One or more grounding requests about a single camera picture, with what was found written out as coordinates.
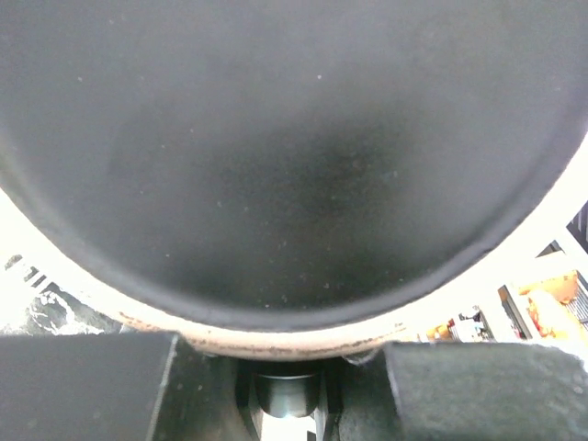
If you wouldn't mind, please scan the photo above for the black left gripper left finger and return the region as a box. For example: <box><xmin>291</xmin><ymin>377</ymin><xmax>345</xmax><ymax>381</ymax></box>
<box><xmin>1</xmin><ymin>334</ymin><xmax>177</xmax><ymax>440</ymax></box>

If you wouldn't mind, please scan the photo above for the red bowl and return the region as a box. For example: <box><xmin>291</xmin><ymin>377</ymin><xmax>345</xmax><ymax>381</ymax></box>
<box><xmin>1</xmin><ymin>1</ymin><xmax>587</xmax><ymax>359</ymax></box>

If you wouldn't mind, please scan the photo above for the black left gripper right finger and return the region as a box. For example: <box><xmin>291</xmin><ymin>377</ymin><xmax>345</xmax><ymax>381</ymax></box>
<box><xmin>384</xmin><ymin>343</ymin><xmax>587</xmax><ymax>440</ymax></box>

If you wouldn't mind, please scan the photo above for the black marble mat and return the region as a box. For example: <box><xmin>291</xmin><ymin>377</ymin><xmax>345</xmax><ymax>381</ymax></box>
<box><xmin>1</xmin><ymin>254</ymin><xmax>123</xmax><ymax>336</ymax></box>

